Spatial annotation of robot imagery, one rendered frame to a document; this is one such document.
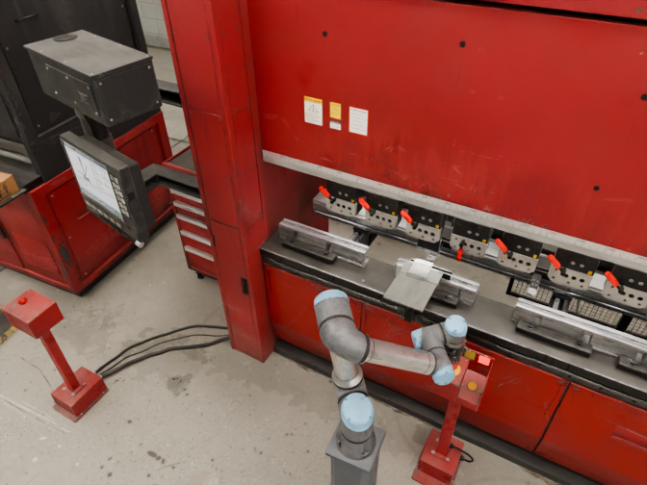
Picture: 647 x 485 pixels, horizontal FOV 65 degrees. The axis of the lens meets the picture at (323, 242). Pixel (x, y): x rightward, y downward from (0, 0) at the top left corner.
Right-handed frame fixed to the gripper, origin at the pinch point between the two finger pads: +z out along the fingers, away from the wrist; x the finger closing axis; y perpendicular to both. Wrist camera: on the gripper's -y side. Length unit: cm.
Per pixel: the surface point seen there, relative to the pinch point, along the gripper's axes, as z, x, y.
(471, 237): -21.8, -7.9, -42.1
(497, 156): -58, -5, -55
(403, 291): -2.4, -28.9, -18.0
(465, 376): 19.5, 5.9, 1.2
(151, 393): 74, -160, 64
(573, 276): -17, 33, -41
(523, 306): 6.8, 19.2, -33.5
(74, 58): -104, -150, -17
